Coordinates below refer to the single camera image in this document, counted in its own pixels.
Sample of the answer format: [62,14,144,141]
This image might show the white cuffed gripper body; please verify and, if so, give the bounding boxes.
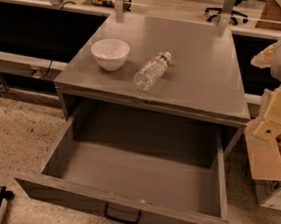
[253,85,281,142]

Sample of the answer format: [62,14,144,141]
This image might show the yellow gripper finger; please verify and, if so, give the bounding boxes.
[250,43,275,68]

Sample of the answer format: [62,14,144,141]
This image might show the clear plastic water bottle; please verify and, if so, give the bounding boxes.
[133,52,172,92]

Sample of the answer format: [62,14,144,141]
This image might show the open grey top drawer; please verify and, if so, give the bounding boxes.
[16,99,230,224]

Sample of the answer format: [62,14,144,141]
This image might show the black office chair base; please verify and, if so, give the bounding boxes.
[205,7,249,25]

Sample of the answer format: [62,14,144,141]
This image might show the grey wooden cabinet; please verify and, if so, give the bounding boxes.
[55,13,250,154]

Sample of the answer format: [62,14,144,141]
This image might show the open cardboard box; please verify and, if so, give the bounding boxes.
[245,121,281,210]

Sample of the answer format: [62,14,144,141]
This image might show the white ceramic bowl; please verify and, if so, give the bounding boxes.
[91,38,130,71]

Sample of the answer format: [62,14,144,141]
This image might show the black drawer handle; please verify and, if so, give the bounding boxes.
[103,203,142,224]

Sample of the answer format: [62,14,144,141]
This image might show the black hanging cable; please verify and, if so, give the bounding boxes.
[39,0,77,82]

